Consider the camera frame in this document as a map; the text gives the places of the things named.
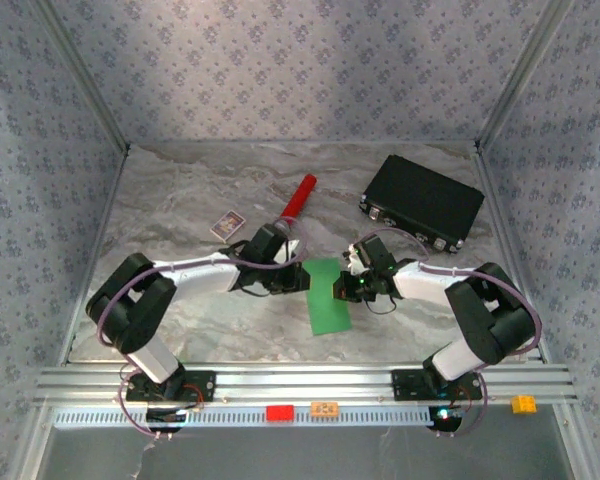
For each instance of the green paper sheet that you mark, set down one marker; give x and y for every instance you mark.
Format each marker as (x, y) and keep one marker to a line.
(327, 305)

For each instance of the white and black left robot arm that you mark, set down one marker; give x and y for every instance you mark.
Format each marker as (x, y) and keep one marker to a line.
(205, 275)

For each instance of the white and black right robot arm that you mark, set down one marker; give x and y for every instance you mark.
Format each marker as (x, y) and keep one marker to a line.
(420, 285)

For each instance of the purple playing card box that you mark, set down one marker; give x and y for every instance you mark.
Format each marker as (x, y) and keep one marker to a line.
(227, 226)

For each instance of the red microphone with grey head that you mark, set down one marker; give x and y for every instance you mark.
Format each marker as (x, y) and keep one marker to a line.
(300, 197)

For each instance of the black briefcase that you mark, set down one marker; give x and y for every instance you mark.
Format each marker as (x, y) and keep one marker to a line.
(425, 200)

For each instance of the orange toy block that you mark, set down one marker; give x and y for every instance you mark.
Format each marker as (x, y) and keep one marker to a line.
(324, 409)

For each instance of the red toy block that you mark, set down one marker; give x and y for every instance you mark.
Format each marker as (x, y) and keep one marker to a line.
(280, 413)

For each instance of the black controller board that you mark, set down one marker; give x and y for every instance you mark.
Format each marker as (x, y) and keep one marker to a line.
(446, 419)
(166, 419)

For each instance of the yellow toy block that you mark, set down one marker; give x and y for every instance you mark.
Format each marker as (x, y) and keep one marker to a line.
(523, 404)

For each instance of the aluminium mounting rail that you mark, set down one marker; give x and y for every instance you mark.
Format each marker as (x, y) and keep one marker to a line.
(300, 382)

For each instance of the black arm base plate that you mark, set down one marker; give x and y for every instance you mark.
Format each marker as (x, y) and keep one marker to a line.
(200, 385)
(410, 385)

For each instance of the aluminium table side rail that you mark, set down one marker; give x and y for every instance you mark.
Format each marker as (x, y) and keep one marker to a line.
(497, 215)
(108, 210)

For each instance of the aluminium frame post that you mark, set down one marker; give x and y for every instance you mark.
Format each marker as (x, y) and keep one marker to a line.
(83, 75)
(521, 75)

